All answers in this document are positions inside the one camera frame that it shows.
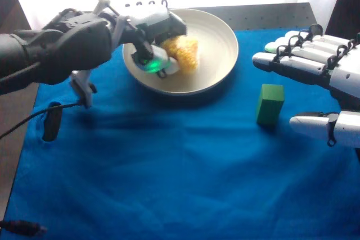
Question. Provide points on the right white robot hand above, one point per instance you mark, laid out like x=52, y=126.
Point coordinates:
x=346, y=79

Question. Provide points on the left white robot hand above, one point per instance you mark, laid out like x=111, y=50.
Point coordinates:
x=157, y=16

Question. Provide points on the bag of yellow corn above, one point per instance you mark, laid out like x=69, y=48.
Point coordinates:
x=185, y=51

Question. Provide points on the green block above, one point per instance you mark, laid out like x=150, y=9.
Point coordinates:
x=270, y=108

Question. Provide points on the white round bowl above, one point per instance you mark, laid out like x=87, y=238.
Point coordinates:
x=213, y=54

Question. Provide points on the black cylindrical clip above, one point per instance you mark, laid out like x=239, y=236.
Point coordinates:
x=52, y=124

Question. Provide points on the blue cloth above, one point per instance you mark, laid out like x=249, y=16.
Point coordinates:
x=174, y=172

